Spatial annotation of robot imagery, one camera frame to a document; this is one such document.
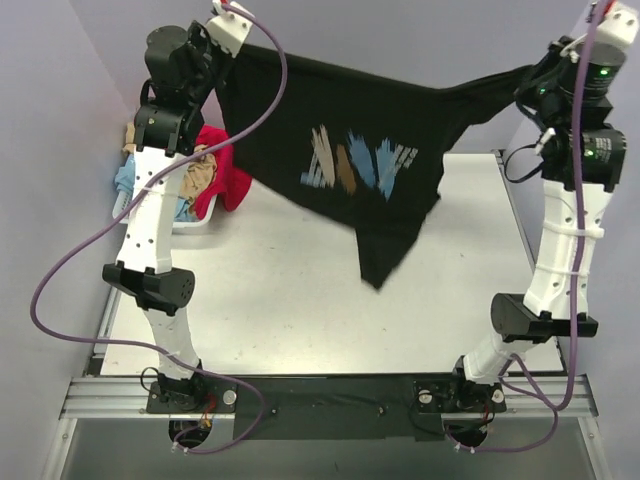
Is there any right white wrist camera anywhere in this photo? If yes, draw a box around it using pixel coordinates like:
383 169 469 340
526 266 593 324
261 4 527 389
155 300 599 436
595 1 639 51

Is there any red t shirt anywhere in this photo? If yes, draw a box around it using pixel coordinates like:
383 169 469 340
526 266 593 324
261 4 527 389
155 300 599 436
192 146 252 220

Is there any light blue t shirt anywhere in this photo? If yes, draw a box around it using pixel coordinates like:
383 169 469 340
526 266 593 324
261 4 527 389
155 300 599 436
114 154 197 223

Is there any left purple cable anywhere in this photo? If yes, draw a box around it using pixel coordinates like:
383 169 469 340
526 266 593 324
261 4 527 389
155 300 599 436
30 2 289 455

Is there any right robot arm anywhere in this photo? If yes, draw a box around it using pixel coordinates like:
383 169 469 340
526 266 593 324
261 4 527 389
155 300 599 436
446 37 627 409

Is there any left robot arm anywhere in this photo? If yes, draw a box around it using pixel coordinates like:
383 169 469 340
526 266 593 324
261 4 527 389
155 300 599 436
103 19 242 412

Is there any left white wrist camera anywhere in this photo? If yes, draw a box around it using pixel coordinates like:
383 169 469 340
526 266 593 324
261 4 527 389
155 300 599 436
205 0 253 58

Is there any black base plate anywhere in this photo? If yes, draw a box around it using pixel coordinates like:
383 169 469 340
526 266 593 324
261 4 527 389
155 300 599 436
146 373 506 446

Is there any aluminium frame rail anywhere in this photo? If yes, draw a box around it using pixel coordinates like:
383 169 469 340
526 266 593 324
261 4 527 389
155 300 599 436
60 375 599 419

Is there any tan t shirt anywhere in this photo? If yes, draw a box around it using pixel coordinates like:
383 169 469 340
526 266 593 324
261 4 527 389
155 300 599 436
122 122 217 203

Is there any white plastic basket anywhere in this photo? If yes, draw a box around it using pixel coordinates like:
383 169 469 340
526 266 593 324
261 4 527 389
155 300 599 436
112 190 217 235

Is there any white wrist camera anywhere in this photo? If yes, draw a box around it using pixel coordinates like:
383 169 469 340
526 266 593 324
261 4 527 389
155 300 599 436
205 0 253 58
595 1 639 51

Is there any black t shirt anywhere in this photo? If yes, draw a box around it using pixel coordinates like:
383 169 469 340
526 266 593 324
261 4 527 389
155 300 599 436
216 45 527 288

